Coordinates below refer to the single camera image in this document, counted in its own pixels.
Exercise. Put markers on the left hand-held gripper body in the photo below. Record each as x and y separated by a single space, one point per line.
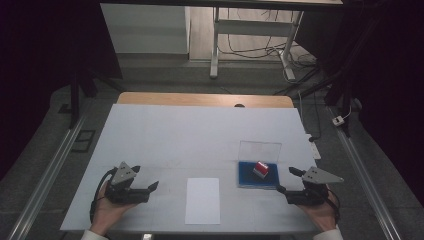
128 195

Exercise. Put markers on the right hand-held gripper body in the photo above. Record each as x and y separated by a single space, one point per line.
311 191

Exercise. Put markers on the red stamp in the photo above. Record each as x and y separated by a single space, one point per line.
261 168

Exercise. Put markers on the blue ink pad case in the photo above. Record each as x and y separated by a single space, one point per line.
248 181

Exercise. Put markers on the person's right hand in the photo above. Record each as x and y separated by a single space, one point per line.
320 215

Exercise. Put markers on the person's left hand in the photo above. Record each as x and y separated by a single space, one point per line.
108 211

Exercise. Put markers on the white power strip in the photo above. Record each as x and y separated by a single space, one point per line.
315 151

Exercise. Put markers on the person's right white sleeve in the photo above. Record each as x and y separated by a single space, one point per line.
330 235

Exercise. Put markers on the person's white sleeve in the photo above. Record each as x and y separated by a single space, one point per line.
91 236
330 235

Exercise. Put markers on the small white paper sheet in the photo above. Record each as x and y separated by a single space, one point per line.
202 201

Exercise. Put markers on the person's left white sleeve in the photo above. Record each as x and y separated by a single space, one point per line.
91 236

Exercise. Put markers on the white plug adapter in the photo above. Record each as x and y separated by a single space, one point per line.
338 120

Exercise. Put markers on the black stand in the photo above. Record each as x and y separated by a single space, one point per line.
75 100

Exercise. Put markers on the dark curtain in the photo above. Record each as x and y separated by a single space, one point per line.
393 83
33 50

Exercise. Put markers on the white cabinet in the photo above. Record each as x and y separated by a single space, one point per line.
143 30

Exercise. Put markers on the metal floor rail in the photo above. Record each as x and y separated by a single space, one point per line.
46 176
366 180

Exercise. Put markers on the white desk frame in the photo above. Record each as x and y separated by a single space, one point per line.
253 27

